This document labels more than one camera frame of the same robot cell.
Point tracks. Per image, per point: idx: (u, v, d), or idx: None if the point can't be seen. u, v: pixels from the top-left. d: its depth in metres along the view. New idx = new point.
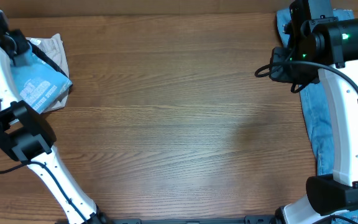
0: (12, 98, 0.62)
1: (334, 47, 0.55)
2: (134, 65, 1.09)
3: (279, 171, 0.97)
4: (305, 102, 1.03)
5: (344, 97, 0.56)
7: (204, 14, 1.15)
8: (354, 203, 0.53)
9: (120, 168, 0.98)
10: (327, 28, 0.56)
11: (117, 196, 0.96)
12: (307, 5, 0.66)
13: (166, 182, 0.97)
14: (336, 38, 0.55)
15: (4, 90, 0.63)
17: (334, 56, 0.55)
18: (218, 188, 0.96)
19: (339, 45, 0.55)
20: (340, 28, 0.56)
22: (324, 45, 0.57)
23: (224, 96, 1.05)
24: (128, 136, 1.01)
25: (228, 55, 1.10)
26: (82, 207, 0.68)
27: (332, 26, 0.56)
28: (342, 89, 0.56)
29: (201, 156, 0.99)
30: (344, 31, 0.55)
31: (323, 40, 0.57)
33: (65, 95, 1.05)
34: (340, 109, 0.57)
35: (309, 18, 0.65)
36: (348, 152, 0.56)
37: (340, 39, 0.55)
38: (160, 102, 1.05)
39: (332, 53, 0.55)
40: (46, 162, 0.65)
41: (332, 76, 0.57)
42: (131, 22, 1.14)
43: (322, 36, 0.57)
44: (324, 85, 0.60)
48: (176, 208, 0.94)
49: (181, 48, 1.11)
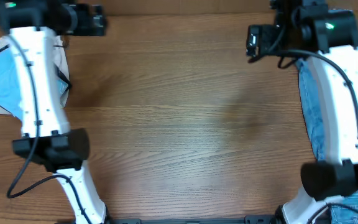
0: (55, 122, 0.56)
1: (318, 36, 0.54)
2: (134, 65, 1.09)
3: (279, 171, 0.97)
4: (305, 101, 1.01)
5: (329, 79, 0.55)
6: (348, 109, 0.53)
7: (204, 14, 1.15)
8: (345, 180, 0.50)
9: (121, 168, 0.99)
10: (314, 18, 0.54)
11: (117, 196, 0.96)
12: None
13: (166, 182, 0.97)
14: (321, 28, 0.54)
15: (46, 108, 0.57)
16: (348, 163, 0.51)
17: (320, 45, 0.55)
18: (218, 188, 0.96)
19: (324, 34, 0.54)
20: (325, 18, 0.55)
22: (310, 35, 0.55)
23: (224, 96, 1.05)
24: (128, 136, 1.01)
25: (228, 55, 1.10)
26: (92, 216, 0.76)
27: (318, 17, 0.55)
28: (327, 73, 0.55)
29: (201, 156, 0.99)
30: (327, 20, 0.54)
31: (309, 31, 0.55)
33: (66, 96, 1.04)
34: (326, 91, 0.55)
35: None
36: (335, 132, 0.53)
37: (325, 29, 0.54)
38: (161, 102, 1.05)
39: (318, 42, 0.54)
40: (72, 175, 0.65)
41: (319, 62, 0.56)
42: (131, 22, 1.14)
43: (309, 26, 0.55)
44: (312, 73, 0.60)
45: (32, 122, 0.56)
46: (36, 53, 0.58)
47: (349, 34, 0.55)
48: (177, 208, 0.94)
49: (181, 48, 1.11)
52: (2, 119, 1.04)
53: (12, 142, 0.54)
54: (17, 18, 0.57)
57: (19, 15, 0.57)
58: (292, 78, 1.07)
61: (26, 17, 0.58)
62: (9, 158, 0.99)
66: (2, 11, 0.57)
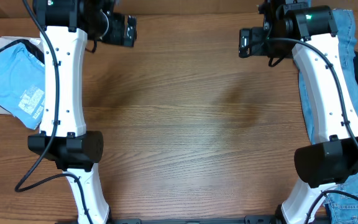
0: (73, 126, 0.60)
1: (299, 25, 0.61)
2: (134, 65, 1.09)
3: (279, 171, 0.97)
4: (305, 102, 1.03)
5: (313, 65, 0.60)
6: (332, 90, 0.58)
7: (204, 14, 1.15)
8: (332, 155, 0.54)
9: (121, 168, 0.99)
10: (294, 12, 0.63)
11: (117, 196, 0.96)
12: None
13: (166, 182, 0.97)
14: (301, 18, 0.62)
15: (66, 110, 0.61)
16: (334, 138, 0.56)
17: (301, 32, 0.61)
18: (218, 188, 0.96)
19: (304, 23, 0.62)
20: (304, 11, 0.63)
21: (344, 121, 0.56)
22: (292, 27, 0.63)
23: (224, 96, 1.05)
24: (128, 136, 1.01)
25: (228, 55, 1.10)
26: (95, 217, 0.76)
27: (299, 10, 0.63)
28: (310, 58, 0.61)
29: (201, 156, 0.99)
30: (306, 13, 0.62)
31: (291, 24, 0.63)
33: None
34: (312, 78, 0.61)
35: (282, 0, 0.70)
36: (322, 111, 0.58)
37: (305, 19, 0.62)
38: (161, 102, 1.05)
39: (299, 30, 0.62)
40: (81, 176, 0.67)
41: (301, 48, 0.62)
42: None
43: (291, 20, 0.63)
44: (298, 61, 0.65)
45: (50, 121, 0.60)
46: (66, 54, 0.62)
47: (327, 23, 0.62)
48: (177, 208, 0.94)
49: (181, 48, 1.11)
52: (2, 119, 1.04)
53: (29, 137, 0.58)
54: (55, 15, 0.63)
57: (56, 14, 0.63)
58: (293, 78, 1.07)
61: (63, 16, 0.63)
62: (9, 158, 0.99)
66: (43, 6, 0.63)
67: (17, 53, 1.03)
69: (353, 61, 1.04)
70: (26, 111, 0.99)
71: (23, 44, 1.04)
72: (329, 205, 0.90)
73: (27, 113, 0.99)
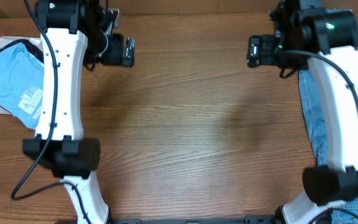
0: (70, 128, 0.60)
1: (319, 35, 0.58)
2: (134, 65, 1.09)
3: (279, 171, 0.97)
4: (305, 102, 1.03)
5: (332, 82, 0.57)
6: (350, 114, 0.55)
7: (204, 14, 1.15)
8: (348, 187, 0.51)
9: (121, 168, 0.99)
10: (314, 20, 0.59)
11: (117, 196, 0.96)
12: None
13: (166, 182, 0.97)
14: (322, 28, 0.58)
15: (63, 112, 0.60)
16: (351, 170, 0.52)
17: (320, 44, 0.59)
18: (218, 188, 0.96)
19: (325, 33, 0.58)
20: (324, 18, 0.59)
21: None
22: (311, 35, 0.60)
23: (224, 96, 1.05)
24: (128, 136, 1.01)
25: (228, 54, 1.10)
26: (94, 221, 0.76)
27: (318, 18, 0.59)
28: (329, 75, 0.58)
29: (201, 156, 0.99)
30: (327, 21, 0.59)
31: (310, 32, 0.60)
33: None
34: (330, 96, 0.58)
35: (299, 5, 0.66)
36: (339, 135, 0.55)
37: (325, 28, 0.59)
38: (161, 102, 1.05)
39: (319, 40, 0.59)
40: (78, 183, 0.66)
41: (321, 63, 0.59)
42: (131, 22, 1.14)
43: (309, 28, 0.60)
44: (314, 75, 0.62)
45: (47, 124, 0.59)
46: (66, 56, 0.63)
47: (348, 35, 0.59)
48: (177, 208, 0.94)
49: (181, 48, 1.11)
52: (2, 119, 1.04)
53: (23, 141, 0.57)
54: (56, 18, 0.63)
57: (59, 17, 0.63)
58: (293, 78, 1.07)
61: (64, 19, 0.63)
62: (9, 158, 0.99)
66: (44, 9, 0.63)
67: (17, 53, 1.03)
69: None
70: (26, 111, 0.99)
71: (24, 44, 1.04)
72: None
73: (27, 113, 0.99)
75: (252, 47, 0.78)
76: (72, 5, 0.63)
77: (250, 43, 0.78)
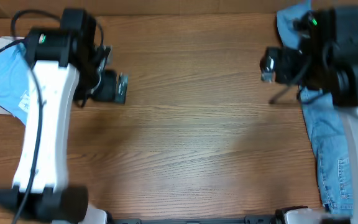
0: (51, 177, 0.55)
1: None
2: (134, 65, 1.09)
3: (279, 171, 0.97)
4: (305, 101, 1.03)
5: None
6: None
7: (204, 14, 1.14)
8: None
9: (120, 168, 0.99)
10: (352, 66, 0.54)
11: (117, 196, 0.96)
12: (335, 25, 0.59)
13: (166, 182, 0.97)
14: None
15: (47, 155, 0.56)
16: None
17: None
18: (218, 188, 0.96)
19: None
20: None
21: None
22: (348, 84, 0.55)
23: (224, 96, 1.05)
24: (128, 136, 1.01)
25: (228, 55, 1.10)
26: None
27: (357, 65, 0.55)
28: None
29: (202, 156, 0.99)
30: None
31: (347, 79, 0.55)
33: None
34: None
35: (333, 37, 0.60)
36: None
37: None
38: (160, 102, 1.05)
39: None
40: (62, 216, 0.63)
41: None
42: (131, 22, 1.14)
43: (345, 74, 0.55)
44: (346, 130, 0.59)
45: (28, 169, 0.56)
46: (53, 93, 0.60)
47: None
48: (177, 208, 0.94)
49: (181, 48, 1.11)
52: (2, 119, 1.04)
53: None
54: (43, 54, 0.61)
57: (46, 53, 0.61)
58: None
61: (54, 54, 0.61)
62: (9, 158, 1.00)
66: (33, 44, 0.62)
67: (17, 54, 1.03)
69: None
70: (25, 111, 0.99)
71: None
72: (329, 205, 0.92)
73: (27, 113, 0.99)
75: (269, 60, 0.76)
76: (64, 40, 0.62)
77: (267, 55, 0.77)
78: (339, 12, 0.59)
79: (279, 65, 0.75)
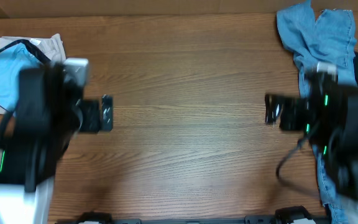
0: None
1: None
2: (134, 65, 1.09)
3: (279, 172, 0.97)
4: None
5: None
6: None
7: (204, 14, 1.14)
8: None
9: (120, 168, 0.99)
10: (352, 162, 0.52)
11: (118, 196, 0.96)
12: (344, 109, 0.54)
13: (166, 182, 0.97)
14: None
15: None
16: None
17: None
18: (218, 188, 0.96)
19: None
20: None
21: None
22: (347, 182, 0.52)
23: (224, 96, 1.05)
24: (128, 136, 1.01)
25: (228, 55, 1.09)
26: None
27: (357, 160, 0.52)
28: None
29: (201, 157, 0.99)
30: None
31: (347, 176, 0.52)
33: None
34: None
35: (342, 123, 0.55)
36: None
37: None
38: (160, 102, 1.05)
39: (357, 193, 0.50)
40: None
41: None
42: (131, 22, 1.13)
43: (346, 169, 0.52)
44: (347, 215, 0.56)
45: None
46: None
47: None
48: (177, 208, 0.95)
49: (181, 48, 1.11)
52: None
53: None
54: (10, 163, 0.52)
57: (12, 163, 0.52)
58: (293, 78, 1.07)
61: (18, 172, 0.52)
62: None
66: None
67: (17, 54, 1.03)
69: (353, 61, 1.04)
70: None
71: (24, 44, 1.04)
72: (329, 205, 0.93)
73: None
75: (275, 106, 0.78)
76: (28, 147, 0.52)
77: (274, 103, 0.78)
78: (350, 105, 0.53)
79: (286, 114, 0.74)
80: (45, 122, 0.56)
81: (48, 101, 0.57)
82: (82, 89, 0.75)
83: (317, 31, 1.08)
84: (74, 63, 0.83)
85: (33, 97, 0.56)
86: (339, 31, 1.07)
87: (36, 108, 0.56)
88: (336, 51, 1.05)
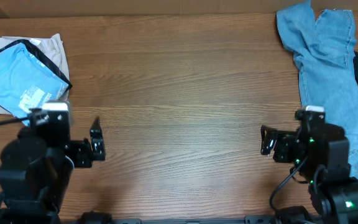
0: None
1: (339, 214, 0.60)
2: (134, 65, 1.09)
3: (279, 172, 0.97)
4: (305, 102, 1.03)
5: None
6: None
7: (204, 14, 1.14)
8: None
9: (120, 168, 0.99)
10: (332, 195, 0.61)
11: (117, 196, 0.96)
12: (327, 152, 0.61)
13: (166, 182, 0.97)
14: (340, 206, 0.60)
15: None
16: None
17: (340, 223, 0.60)
18: (218, 188, 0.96)
19: (344, 213, 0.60)
20: (342, 193, 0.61)
21: None
22: (330, 210, 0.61)
23: (224, 96, 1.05)
24: (128, 135, 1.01)
25: (228, 55, 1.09)
26: None
27: (336, 192, 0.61)
28: None
29: (201, 156, 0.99)
30: (346, 198, 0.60)
31: (329, 205, 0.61)
33: (66, 96, 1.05)
34: None
35: (325, 161, 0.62)
36: None
37: (345, 208, 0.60)
38: (160, 102, 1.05)
39: (339, 219, 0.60)
40: None
41: None
42: (131, 22, 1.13)
43: (328, 200, 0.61)
44: None
45: None
46: None
47: None
48: (177, 208, 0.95)
49: (181, 48, 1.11)
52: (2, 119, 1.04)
53: None
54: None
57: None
58: (293, 78, 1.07)
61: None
62: None
66: None
67: (17, 54, 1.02)
69: (353, 61, 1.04)
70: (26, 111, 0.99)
71: (24, 44, 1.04)
72: None
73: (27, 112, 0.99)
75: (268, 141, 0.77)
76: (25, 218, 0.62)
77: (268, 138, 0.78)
78: (332, 146, 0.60)
79: (278, 147, 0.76)
80: (38, 205, 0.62)
81: (33, 190, 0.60)
82: (68, 133, 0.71)
83: (317, 31, 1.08)
84: (51, 112, 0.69)
85: (24, 196, 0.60)
86: (338, 32, 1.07)
87: (27, 201, 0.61)
88: (337, 51, 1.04)
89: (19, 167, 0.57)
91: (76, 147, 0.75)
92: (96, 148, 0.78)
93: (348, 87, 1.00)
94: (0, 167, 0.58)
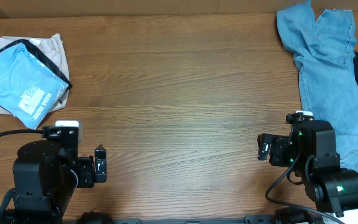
0: None
1: (331, 198, 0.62)
2: (134, 65, 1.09)
3: (279, 171, 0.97)
4: (305, 102, 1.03)
5: None
6: None
7: (204, 14, 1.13)
8: None
9: (120, 168, 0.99)
10: (324, 181, 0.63)
11: (118, 197, 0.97)
12: (315, 142, 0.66)
13: (166, 182, 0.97)
14: (332, 190, 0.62)
15: None
16: None
17: (332, 206, 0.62)
18: (218, 188, 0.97)
19: (336, 197, 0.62)
20: (333, 179, 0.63)
21: None
22: (322, 196, 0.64)
23: (225, 96, 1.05)
24: (128, 136, 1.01)
25: (228, 54, 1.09)
26: None
27: (327, 178, 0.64)
28: None
29: (201, 156, 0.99)
30: (338, 183, 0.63)
31: (322, 191, 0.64)
33: (66, 96, 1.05)
34: None
35: (315, 150, 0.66)
36: None
37: (336, 191, 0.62)
38: (160, 102, 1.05)
39: (330, 203, 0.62)
40: None
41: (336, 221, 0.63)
42: (131, 22, 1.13)
43: (321, 186, 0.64)
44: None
45: None
46: None
47: None
48: (177, 208, 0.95)
49: (181, 48, 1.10)
52: (2, 119, 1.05)
53: None
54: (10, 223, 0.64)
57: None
58: (293, 78, 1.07)
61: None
62: (9, 158, 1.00)
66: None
67: (17, 54, 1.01)
69: (353, 61, 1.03)
70: (27, 111, 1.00)
71: (23, 44, 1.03)
72: None
73: (27, 112, 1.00)
75: (265, 144, 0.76)
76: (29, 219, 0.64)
77: (263, 140, 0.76)
78: (319, 135, 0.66)
79: (273, 150, 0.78)
80: (44, 202, 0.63)
81: (44, 186, 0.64)
82: (76, 139, 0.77)
83: (317, 31, 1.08)
84: (64, 127, 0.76)
85: (34, 190, 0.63)
86: (338, 32, 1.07)
87: (34, 198, 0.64)
88: (336, 51, 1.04)
89: (33, 162, 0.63)
91: (81, 164, 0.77)
92: (98, 168, 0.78)
93: (348, 88, 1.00)
94: (17, 160, 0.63)
